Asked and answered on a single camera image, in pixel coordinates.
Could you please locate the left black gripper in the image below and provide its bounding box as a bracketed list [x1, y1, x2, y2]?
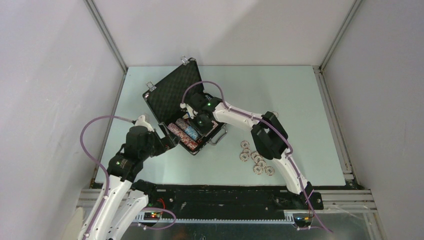
[140, 122, 181, 160]

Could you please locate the purple grey chip stack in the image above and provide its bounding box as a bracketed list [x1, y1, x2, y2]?
[175, 118, 190, 131]

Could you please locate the light blue chip stack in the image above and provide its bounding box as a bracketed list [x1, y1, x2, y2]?
[184, 126, 200, 141]

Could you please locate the black poker set case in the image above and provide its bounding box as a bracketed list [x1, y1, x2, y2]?
[143, 57, 228, 156]

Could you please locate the white red chip stack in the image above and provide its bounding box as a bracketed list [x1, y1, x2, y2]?
[239, 140, 275, 176]

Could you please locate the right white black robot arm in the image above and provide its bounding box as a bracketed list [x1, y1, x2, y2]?
[180, 93, 313, 209]

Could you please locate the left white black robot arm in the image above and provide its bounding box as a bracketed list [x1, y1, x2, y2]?
[77, 120, 180, 240]

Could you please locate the red white chip row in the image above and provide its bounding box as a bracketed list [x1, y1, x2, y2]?
[167, 123, 198, 151]

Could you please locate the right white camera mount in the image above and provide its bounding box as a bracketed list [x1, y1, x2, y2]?
[179, 103, 196, 119]

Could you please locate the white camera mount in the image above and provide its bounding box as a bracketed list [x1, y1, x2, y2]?
[132, 114, 155, 132]
[179, 103, 196, 119]

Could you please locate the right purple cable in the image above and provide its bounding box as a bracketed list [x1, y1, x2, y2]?
[181, 80, 334, 234]

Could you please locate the purple cable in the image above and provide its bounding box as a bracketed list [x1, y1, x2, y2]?
[181, 80, 334, 234]
[80, 114, 178, 240]

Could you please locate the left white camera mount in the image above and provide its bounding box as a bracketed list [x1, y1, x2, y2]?
[132, 114, 155, 132]

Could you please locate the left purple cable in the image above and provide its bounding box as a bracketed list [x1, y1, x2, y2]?
[80, 114, 178, 240]

